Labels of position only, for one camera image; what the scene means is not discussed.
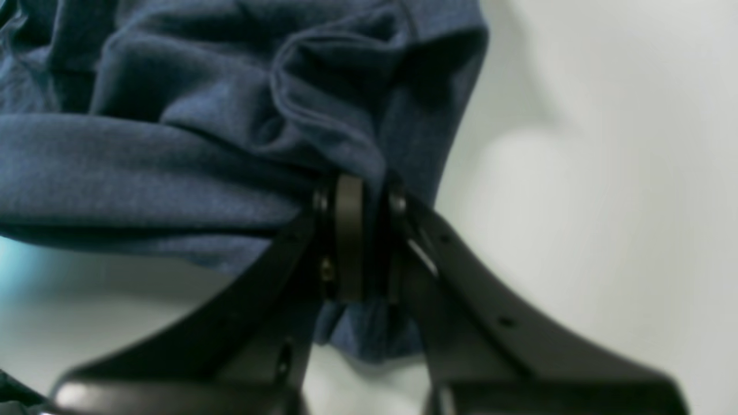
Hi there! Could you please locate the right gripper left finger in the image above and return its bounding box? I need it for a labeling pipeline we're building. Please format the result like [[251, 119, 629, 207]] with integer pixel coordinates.
[[48, 175, 366, 414]]

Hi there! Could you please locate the dark blue T-shirt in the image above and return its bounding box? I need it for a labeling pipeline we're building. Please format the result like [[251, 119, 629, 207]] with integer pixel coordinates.
[[0, 0, 491, 364]]

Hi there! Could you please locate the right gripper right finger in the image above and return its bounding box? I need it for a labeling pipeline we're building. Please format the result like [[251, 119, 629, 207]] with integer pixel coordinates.
[[386, 182, 688, 414]]

